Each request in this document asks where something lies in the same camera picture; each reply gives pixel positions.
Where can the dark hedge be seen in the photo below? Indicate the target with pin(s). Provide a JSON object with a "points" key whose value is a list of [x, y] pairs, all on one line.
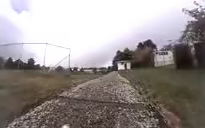
{"points": [[183, 56]]}

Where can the metal pole frame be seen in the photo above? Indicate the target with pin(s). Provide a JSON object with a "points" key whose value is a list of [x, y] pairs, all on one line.
{"points": [[69, 56]]}

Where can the row of distant trees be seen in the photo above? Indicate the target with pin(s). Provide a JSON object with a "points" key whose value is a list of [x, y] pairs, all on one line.
{"points": [[30, 63]]}

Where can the dark group of trees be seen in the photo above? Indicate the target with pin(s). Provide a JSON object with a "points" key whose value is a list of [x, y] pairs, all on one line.
{"points": [[123, 55]]}

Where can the long white building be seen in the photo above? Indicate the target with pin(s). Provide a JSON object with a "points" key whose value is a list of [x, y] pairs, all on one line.
{"points": [[163, 59]]}

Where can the large leafy tree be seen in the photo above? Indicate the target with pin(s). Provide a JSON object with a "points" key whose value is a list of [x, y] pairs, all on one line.
{"points": [[203, 26]]}

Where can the green grass field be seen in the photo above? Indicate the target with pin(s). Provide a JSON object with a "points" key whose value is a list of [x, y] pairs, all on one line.
{"points": [[23, 90], [176, 93]]}

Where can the distant low buildings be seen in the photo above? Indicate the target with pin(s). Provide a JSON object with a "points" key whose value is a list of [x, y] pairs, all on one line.
{"points": [[88, 70]]}

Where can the grey gravel path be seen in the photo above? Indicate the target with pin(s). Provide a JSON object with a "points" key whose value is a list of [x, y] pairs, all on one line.
{"points": [[100, 106]]}

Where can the robot's own part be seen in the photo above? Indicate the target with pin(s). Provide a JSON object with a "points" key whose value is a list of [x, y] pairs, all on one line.
{"points": [[66, 126]]}

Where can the brownish group of trees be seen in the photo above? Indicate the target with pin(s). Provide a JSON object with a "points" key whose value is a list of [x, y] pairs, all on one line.
{"points": [[143, 55]]}

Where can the small white hut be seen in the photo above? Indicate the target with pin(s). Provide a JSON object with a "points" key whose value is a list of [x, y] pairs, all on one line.
{"points": [[121, 66]]}

